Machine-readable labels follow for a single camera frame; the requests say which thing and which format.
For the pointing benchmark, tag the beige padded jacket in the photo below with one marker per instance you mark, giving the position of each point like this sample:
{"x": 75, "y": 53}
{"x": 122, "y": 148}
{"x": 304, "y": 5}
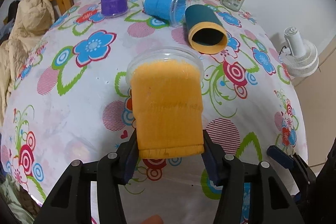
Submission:
{"x": 14, "y": 53}

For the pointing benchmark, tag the operator's hand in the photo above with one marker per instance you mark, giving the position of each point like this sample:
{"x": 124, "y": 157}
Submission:
{"x": 154, "y": 219}

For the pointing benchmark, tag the white floor fan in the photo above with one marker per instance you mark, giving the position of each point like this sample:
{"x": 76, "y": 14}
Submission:
{"x": 299, "y": 55}

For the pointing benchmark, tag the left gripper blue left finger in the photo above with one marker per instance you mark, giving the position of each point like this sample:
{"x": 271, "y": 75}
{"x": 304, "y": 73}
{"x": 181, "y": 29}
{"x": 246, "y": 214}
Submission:
{"x": 113, "y": 170}

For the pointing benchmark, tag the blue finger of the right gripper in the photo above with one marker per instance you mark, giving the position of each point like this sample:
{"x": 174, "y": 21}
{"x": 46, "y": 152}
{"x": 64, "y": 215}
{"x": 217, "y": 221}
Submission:
{"x": 299, "y": 170}

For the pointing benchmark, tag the floral tablecloth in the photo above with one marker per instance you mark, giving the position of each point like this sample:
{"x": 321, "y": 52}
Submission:
{"x": 71, "y": 101}

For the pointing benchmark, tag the teal and yellow cup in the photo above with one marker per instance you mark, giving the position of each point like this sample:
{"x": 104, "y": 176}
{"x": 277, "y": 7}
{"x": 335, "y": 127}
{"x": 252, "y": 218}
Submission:
{"x": 205, "y": 31}

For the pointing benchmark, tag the orange plastic cup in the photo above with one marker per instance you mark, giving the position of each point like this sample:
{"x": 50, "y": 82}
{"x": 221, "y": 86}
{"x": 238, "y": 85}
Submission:
{"x": 167, "y": 105}

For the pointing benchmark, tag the black clothing pile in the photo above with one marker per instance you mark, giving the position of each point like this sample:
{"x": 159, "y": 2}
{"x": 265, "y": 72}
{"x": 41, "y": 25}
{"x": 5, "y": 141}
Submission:
{"x": 12, "y": 12}

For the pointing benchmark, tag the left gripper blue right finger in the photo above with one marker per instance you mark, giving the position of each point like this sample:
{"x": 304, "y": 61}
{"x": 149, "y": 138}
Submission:
{"x": 227, "y": 171}

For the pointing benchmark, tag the blue plastic cup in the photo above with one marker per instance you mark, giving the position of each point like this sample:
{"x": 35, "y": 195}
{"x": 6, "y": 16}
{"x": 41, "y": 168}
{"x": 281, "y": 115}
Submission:
{"x": 172, "y": 11}

